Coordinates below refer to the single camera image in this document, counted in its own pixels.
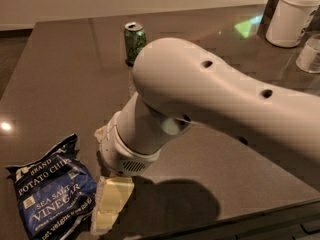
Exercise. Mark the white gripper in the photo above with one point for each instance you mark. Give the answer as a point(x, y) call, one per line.
point(120, 156)

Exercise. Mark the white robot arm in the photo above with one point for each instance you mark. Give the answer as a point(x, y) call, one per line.
point(179, 84)

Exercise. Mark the blue potato chip bag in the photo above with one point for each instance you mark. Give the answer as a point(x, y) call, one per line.
point(54, 193)

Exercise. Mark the green soda can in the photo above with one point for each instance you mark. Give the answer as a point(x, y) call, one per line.
point(135, 40)

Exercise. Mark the clear jar with lid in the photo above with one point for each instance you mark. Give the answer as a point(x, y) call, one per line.
point(309, 57)

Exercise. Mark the white cylindrical canister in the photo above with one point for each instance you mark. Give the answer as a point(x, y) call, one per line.
point(290, 21)

